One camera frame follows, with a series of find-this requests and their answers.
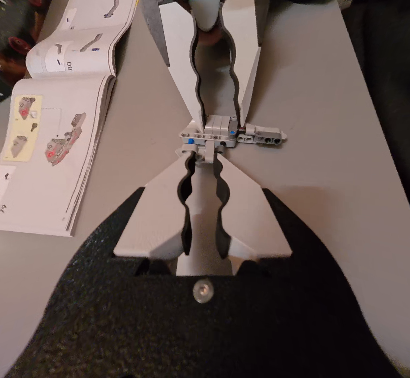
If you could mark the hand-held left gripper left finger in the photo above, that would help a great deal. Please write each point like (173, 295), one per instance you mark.
(150, 221)

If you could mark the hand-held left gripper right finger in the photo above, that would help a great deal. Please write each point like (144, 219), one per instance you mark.
(256, 221)

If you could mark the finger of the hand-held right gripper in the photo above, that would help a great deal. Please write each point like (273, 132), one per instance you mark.
(245, 31)
(179, 48)

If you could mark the small grey brick panel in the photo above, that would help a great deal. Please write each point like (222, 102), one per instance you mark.
(209, 153)

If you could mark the long grey brick assembly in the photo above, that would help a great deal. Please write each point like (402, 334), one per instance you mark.
(217, 128)

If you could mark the person's right hand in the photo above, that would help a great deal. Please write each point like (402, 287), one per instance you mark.
(211, 36)

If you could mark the brick instruction booklet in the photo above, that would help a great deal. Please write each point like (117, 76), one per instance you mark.
(48, 166)

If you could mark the black toy brick box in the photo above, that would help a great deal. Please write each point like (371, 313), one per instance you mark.
(19, 15)

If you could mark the person's black sweater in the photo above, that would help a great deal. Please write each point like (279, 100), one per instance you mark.
(378, 48)

